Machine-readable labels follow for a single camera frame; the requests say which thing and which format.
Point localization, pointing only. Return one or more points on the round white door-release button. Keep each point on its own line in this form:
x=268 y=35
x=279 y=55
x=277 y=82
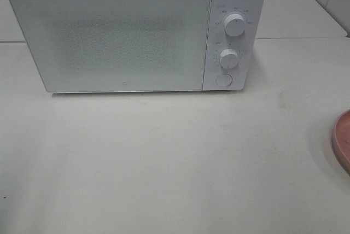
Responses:
x=224 y=80

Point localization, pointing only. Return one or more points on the white timer knob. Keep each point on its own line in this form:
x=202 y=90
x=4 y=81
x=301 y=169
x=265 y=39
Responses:
x=229 y=58

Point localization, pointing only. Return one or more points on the white microwave door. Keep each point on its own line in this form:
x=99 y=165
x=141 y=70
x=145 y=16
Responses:
x=116 y=45

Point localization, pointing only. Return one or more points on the pink round plate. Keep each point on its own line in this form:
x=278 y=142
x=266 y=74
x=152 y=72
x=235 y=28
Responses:
x=340 y=140

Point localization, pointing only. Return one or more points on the upper white power knob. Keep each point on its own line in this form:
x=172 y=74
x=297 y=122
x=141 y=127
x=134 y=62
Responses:
x=234 y=24

